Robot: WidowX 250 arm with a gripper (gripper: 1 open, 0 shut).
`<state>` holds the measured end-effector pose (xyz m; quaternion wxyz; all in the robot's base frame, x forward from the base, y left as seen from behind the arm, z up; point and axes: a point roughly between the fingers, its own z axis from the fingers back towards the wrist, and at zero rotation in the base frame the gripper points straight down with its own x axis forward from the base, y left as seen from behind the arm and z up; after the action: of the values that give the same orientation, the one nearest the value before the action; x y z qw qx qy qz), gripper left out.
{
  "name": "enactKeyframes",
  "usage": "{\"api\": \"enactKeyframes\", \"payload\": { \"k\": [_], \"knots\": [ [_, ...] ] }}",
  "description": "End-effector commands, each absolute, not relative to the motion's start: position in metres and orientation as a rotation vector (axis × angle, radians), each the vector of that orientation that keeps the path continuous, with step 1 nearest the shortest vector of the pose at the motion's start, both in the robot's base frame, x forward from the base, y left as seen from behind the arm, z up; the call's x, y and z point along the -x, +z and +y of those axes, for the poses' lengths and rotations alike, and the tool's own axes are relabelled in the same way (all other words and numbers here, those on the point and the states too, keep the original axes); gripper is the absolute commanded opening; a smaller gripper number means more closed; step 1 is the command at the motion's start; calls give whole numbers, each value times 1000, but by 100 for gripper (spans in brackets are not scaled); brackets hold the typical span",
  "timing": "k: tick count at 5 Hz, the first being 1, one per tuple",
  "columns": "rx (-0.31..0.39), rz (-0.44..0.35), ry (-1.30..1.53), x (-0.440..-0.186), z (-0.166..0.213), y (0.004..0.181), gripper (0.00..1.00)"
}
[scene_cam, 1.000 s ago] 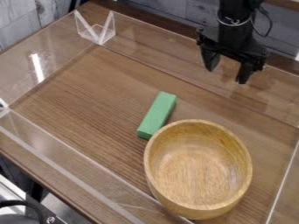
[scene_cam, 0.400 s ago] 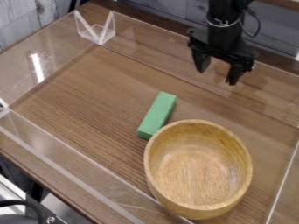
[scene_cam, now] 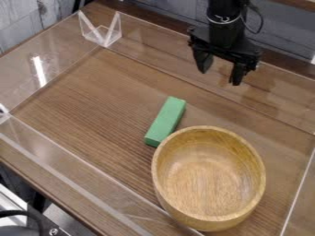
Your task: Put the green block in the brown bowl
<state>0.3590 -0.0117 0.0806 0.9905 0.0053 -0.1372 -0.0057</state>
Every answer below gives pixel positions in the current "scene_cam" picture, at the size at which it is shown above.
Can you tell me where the green rectangular block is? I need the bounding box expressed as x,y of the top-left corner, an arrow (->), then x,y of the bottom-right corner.
145,97 -> 187,148

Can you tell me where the black metal frame mount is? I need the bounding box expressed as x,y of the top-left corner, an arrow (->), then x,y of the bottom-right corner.
0,196 -> 75,236

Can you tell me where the clear acrylic corner bracket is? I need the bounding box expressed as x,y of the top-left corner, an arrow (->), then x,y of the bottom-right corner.
78,11 -> 122,48

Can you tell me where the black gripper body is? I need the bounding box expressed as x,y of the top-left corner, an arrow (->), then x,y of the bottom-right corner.
189,17 -> 261,71

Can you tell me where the brown wooden bowl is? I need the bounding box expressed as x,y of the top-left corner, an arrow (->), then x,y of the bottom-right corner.
151,125 -> 268,231

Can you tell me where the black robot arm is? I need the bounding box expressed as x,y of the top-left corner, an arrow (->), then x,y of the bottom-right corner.
187,0 -> 265,86

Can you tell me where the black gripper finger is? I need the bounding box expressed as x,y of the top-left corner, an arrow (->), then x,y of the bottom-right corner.
229,63 -> 248,86
194,46 -> 213,74

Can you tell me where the black cable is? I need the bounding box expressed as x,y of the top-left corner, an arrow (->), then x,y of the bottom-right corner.
0,209 -> 45,236

